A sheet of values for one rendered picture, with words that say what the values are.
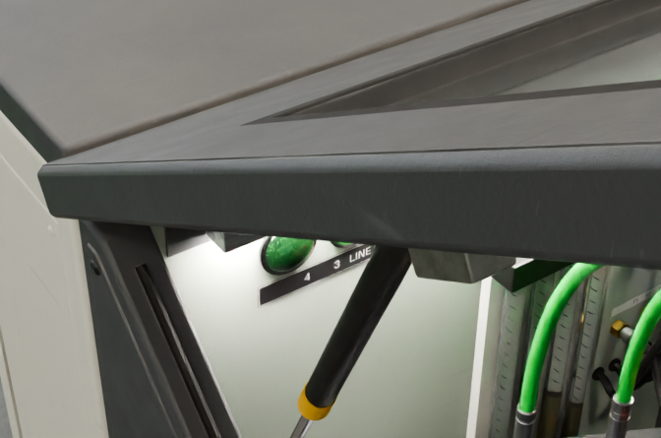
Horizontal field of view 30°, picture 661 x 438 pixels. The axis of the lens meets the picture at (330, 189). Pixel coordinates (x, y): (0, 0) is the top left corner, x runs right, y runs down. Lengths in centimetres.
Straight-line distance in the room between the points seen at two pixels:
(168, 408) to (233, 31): 30
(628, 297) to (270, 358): 45
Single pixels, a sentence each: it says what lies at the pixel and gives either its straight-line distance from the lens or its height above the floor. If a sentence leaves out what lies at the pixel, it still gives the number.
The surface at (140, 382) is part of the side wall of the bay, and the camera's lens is 87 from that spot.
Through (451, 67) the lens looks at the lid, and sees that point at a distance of 76.
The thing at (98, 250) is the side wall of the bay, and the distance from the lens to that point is 85.
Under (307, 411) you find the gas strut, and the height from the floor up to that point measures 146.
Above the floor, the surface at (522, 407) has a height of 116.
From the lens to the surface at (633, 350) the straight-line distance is 111.
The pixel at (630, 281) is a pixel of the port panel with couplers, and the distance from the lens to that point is 129.
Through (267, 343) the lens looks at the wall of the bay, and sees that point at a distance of 99.
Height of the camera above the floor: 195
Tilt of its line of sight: 35 degrees down
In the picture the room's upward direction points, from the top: straight up
